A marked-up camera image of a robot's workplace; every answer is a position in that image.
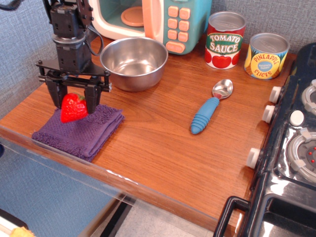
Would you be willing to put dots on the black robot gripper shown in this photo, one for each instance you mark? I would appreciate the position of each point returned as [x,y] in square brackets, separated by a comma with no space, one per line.
[74,67]

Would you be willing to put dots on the red toy strawberry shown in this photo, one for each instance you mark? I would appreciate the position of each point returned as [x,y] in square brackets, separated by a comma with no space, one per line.
[73,108]

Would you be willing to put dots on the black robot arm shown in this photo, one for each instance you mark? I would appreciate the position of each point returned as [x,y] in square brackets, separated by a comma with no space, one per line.
[72,35]

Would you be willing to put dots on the purple folded towel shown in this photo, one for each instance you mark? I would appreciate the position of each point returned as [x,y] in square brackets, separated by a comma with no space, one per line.
[83,138]

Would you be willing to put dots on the silver metal pot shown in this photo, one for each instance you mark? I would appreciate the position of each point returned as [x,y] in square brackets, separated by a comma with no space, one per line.
[135,64]

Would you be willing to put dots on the teal toy microwave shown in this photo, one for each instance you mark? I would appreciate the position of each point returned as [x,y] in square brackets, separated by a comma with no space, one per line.
[178,24]

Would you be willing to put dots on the tomato sauce can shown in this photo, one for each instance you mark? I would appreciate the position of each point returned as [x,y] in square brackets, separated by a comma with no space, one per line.
[224,39]

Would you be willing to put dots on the white stove knob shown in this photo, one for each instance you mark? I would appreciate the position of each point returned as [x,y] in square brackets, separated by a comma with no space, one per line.
[268,113]
[252,158]
[275,93]

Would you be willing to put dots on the pineapple slices can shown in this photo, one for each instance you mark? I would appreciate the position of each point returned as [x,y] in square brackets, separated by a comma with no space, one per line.
[266,55]

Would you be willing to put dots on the white round stove button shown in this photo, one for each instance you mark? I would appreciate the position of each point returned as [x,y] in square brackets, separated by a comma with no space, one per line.
[296,118]

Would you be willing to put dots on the grey stove burner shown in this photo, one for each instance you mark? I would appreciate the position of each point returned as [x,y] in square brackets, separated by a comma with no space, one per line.
[301,153]
[306,98]

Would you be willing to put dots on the black toy stove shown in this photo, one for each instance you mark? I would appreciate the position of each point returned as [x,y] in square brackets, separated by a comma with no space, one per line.
[283,203]

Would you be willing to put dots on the blue handled metal spoon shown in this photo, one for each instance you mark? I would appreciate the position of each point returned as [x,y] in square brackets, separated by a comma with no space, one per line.
[221,90]

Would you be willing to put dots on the black oven door handle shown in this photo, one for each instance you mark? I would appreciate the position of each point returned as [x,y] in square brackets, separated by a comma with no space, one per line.
[232,203]

